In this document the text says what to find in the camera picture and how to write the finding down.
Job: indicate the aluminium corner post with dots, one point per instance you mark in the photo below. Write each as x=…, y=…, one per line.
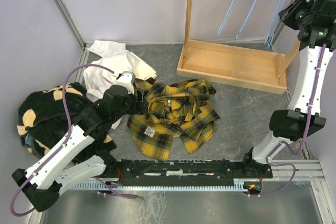
x=62, y=8

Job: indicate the white shirt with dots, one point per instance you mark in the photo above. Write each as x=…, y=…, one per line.
x=116, y=57

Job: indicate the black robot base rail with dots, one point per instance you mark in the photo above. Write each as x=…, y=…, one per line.
x=221, y=172

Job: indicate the black floral blanket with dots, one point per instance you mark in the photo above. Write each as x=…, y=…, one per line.
x=42, y=121

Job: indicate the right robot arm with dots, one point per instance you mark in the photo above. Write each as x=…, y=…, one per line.
x=302, y=116

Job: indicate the wooden clothes rack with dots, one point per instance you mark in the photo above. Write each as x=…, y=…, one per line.
x=235, y=66

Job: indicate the yellow plaid shirt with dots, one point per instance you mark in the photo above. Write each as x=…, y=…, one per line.
x=180, y=110

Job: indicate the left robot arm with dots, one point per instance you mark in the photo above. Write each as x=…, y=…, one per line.
x=44, y=182

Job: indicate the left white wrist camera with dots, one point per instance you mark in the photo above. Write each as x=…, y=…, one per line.
x=126, y=80

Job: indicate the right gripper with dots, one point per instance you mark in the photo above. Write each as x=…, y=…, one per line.
x=286, y=15

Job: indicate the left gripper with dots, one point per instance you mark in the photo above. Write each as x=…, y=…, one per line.
x=139, y=106

